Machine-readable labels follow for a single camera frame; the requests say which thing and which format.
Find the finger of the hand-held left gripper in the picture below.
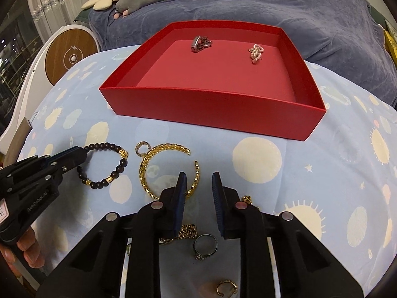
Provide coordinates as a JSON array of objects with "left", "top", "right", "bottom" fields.
[
  {"left": 9, "top": 153, "right": 89, "bottom": 206},
  {"left": 6, "top": 146, "right": 89, "bottom": 175}
]

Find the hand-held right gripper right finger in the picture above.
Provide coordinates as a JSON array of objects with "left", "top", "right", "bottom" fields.
[{"left": 212, "top": 171, "right": 363, "bottom": 298}]

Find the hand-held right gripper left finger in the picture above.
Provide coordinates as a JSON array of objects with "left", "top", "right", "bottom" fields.
[{"left": 35, "top": 172, "right": 187, "bottom": 298}]

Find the gold chain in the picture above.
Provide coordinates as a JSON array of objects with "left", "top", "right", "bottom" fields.
[{"left": 242, "top": 195, "right": 261, "bottom": 210}]

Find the gold bangle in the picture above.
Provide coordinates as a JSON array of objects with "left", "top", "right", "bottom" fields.
[{"left": 139, "top": 143, "right": 199, "bottom": 200}]

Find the dark bead bracelet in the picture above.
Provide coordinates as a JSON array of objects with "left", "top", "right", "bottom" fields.
[{"left": 77, "top": 143, "right": 129, "bottom": 190}]

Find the silver ring with stone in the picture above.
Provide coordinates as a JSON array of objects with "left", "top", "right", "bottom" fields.
[{"left": 193, "top": 234, "right": 218, "bottom": 261}]

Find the small ear cuff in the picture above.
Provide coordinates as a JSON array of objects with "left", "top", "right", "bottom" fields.
[{"left": 135, "top": 141, "right": 151, "bottom": 156}]

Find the red cardboard box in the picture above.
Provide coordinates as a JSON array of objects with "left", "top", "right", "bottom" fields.
[{"left": 99, "top": 20, "right": 327, "bottom": 142}]

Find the gold ring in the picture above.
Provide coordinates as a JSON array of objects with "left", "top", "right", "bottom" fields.
[{"left": 216, "top": 280, "right": 239, "bottom": 297}]

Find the person's left hand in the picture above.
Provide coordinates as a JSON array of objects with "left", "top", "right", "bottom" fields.
[{"left": 0, "top": 226, "right": 38, "bottom": 284}]

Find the white round wooden-top table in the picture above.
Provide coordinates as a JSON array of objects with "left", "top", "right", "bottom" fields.
[{"left": 0, "top": 23, "right": 101, "bottom": 145}]

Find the white curtain with sequin band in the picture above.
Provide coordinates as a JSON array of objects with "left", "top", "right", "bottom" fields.
[{"left": 26, "top": 0, "right": 94, "bottom": 42}]

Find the pink pearl hair clip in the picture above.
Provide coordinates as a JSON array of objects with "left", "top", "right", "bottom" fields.
[{"left": 248, "top": 43, "right": 265, "bottom": 65}]

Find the silver hair clip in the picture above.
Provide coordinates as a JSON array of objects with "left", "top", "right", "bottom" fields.
[{"left": 190, "top": 35, "right": 213, "bottom": 53}]

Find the grey plush toy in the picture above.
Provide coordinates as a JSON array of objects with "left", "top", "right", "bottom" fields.
[{"left": 113, "top": 0, "right": 169, "bottom": 18}]

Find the blue grey blanket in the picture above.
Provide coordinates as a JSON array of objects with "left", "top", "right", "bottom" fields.
[{"left": 88, "top": 0, "right": 393, "bottom": 106}]

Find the yellow pillow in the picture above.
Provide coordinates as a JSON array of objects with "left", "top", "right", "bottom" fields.
[{"left": 383, "top": 26, "right": 397, "bottom": 58}]

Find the dark green bed frame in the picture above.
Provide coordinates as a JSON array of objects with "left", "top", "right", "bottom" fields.
[{"left": 369, "top": 4, "right": 387, "bottom": 27}]

